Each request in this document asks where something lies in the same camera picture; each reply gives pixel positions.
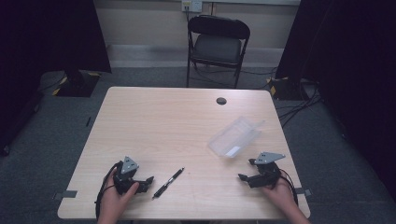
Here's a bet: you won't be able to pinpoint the grey tape strip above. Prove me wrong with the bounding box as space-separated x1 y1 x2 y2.
294 188 313 198
52 189 78 201

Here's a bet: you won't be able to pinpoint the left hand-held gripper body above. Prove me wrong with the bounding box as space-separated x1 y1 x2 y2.
112 156 140 196

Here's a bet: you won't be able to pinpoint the black pen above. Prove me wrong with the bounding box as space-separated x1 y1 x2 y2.
151 166 186 201

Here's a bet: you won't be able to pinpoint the black folding chair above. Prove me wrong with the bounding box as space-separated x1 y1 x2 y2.
185 14 251 90

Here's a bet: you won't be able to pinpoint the clear plastic box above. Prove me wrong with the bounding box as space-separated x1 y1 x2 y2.
206 116 266 159

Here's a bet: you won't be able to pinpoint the black curtain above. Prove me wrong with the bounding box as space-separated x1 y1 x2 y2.
275 0 396 203
0 0 113 157

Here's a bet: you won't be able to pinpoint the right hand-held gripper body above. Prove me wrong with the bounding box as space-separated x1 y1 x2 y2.
247 151 287 189

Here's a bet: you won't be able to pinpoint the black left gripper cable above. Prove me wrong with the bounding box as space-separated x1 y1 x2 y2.
94 161 124 220

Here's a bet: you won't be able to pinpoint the person's left hand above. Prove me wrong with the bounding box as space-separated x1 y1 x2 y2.
97 168 140 218

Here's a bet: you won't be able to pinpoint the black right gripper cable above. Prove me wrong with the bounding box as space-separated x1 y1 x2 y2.
277 168 300 207

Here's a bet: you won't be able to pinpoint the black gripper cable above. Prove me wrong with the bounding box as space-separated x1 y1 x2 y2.
277 168 300 207
94 161 124 220

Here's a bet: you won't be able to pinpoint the black stand base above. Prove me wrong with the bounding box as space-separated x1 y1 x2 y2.
266 76 314 102
39 69 103 98

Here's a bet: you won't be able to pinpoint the person's right hand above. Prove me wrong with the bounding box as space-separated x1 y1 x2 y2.
261 173 297 213

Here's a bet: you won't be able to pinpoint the white wall outlet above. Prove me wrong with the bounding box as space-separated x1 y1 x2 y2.
181 0 204 14

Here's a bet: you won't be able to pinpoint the black floor cables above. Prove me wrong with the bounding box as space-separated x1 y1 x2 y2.
276 81 323 129

